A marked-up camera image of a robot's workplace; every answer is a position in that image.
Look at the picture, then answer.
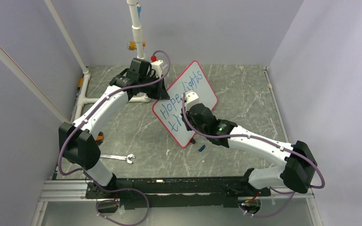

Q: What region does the black orange hex key set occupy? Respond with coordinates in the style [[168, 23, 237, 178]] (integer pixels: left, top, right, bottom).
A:
[[95, 132, 104, 142]]

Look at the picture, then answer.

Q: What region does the orange yellow pole clamp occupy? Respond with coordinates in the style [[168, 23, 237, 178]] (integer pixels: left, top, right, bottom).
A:
[[127, 41, 137, 51]]

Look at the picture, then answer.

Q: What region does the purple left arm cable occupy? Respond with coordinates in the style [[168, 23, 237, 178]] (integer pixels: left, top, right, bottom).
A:
[[57, 50, 171, 226]]

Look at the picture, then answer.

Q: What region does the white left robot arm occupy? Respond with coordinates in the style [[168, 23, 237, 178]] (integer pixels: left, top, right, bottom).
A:
[[58, 58, 170, 198]]

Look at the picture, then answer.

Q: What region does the blue pole clip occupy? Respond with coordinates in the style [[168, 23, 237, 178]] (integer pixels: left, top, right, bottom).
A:
[[136, 3, 141, 18]]

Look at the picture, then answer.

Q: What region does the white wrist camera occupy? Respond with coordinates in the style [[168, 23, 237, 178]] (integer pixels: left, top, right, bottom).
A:
[[182, 90, 200, 111], [151, 56, 168, 78]]

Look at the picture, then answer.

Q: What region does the white PVC pipe frame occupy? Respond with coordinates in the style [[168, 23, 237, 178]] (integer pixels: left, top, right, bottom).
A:
[[0, 0, 152, 121]]

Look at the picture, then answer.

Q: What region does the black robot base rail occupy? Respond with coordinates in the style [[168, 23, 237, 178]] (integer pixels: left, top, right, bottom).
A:
[[85, 176, 271, 210]]

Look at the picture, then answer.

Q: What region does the pink-framed whiteboard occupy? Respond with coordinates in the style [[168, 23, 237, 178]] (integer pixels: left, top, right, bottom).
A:
[[152, 60, 218, 148]]

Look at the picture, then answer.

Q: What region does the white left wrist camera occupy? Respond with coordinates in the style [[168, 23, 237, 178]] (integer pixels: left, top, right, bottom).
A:
[[151, 56, 168, 78]]

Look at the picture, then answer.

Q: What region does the white PVC vertical pole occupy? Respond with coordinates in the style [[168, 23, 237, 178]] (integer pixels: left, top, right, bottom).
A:
[[126, 0, 146, 59]]

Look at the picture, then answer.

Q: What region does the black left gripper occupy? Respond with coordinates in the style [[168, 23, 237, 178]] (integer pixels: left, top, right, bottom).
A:
[[140, 74, 169, 100]]

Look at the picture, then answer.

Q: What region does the blue marker cap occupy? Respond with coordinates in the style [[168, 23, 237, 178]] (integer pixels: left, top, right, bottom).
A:
[[198, 145, 206, 152]]

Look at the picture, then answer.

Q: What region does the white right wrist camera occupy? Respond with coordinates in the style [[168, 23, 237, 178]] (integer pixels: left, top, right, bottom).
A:
[[182, 90, 200, 111]]

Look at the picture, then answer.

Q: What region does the silver open-end wrench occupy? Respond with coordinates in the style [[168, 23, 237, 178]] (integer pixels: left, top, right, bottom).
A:
[[100, 154, 136, 164]]

